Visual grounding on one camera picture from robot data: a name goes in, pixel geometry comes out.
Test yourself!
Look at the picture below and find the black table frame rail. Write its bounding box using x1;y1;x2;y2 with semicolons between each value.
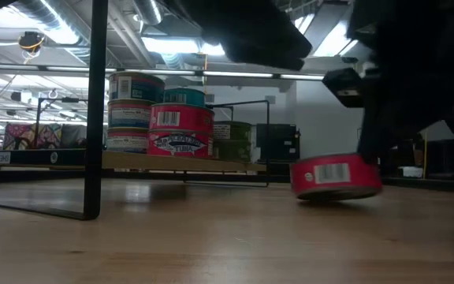
0;168;454;195

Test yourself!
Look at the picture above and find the teal label tuna can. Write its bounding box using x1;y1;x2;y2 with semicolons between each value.
162;87;207;108

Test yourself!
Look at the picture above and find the silver ventilation duct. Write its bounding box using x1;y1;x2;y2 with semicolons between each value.
13;0;94;66

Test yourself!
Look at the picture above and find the grey fabric bin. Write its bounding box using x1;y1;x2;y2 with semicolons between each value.
60;124;90;150

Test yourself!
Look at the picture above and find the black orange hanging reel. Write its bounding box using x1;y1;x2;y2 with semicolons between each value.
17;30;47;64

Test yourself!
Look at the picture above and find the colourful patterned fabric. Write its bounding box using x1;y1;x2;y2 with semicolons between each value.
2;122;63;151

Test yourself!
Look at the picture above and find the yellow hanging cable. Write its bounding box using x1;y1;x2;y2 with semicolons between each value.
422;132;428;178

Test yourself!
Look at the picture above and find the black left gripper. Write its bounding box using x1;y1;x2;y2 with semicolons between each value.
163;0;314;71

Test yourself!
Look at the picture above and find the red label albacore tuna can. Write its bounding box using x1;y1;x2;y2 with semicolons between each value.
147;129;215;159
288;152;384;202
148;103;215;133

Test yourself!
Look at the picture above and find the pale grey panel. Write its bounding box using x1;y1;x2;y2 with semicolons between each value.
419;120;454;142

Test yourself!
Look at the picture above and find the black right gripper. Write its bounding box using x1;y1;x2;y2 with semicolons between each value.
322;54;454;165

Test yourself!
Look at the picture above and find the long ceiling light bar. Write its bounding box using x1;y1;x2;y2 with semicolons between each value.
0;62;326;82

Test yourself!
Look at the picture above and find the black equipment rack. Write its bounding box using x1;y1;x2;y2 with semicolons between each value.
255;123;301;163

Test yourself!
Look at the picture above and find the green label fish can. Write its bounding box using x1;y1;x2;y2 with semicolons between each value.
212;120;253;142
212;138;252;163

